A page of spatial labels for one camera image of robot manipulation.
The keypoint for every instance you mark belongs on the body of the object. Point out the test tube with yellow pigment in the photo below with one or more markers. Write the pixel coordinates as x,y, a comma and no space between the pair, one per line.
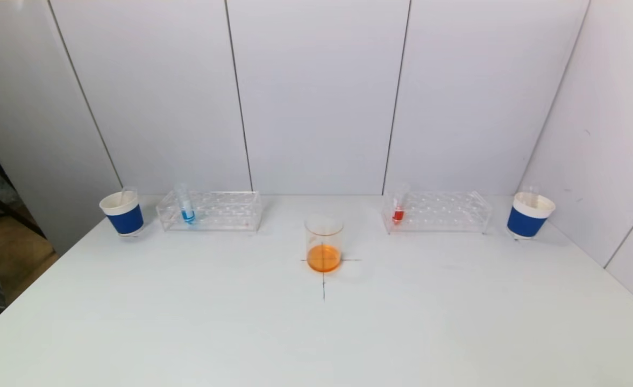
531,196

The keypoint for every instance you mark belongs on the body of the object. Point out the test tube with blue pigment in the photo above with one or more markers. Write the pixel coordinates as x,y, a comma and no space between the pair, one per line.
187,215

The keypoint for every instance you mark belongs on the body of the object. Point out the clear glass beaker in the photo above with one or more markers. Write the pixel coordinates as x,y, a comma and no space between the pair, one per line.
324,258

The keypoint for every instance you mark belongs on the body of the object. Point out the blue white paper cup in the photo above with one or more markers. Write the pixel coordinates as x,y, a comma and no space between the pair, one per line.
528,223
124,220

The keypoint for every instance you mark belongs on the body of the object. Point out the clear acrylic test tube rack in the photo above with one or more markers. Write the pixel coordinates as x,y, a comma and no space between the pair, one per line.
445,212
219,212

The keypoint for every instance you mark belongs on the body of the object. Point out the test tube with salmon pigment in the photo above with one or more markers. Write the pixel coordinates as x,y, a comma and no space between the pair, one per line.
128,193

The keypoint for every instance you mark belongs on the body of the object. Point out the test tube with red pigment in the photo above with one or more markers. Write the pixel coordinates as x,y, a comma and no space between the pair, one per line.
398,215

